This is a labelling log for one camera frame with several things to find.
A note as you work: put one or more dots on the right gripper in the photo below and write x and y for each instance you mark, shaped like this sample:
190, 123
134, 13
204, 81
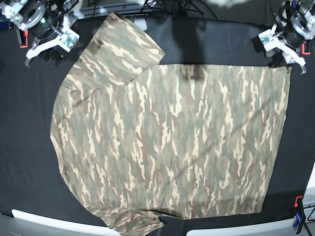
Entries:
48, 25

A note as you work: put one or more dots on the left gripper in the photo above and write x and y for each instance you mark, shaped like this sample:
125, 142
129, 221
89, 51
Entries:
295, 33

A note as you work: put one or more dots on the camouflage t-shirt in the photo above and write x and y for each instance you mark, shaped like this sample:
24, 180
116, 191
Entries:
137, 140

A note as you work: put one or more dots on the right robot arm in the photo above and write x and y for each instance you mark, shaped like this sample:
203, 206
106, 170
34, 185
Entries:
24, 14

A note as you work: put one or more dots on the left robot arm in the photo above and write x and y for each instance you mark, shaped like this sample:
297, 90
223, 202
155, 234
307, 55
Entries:
303, 7

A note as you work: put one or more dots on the orange black clamp far right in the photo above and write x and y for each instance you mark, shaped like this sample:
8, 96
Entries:
305, 48

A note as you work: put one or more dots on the orange black clamp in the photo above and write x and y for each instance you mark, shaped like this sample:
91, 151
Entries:
305, 48
22, 37

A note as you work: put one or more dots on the orange black clamp far left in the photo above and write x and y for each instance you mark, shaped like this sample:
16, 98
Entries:
22, 37

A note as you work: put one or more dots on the black table cloth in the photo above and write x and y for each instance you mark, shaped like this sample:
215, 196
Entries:
29, 177

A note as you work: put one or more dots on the blue orange clamp near right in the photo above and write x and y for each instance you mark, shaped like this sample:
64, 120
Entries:
299, 214

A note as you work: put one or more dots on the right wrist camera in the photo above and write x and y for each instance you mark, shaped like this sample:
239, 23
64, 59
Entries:
68, 40

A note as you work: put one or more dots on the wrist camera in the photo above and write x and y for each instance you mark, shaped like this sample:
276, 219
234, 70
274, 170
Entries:
268, 42
68, 40

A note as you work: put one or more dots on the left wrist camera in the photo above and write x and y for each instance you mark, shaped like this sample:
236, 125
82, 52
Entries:
268, 42

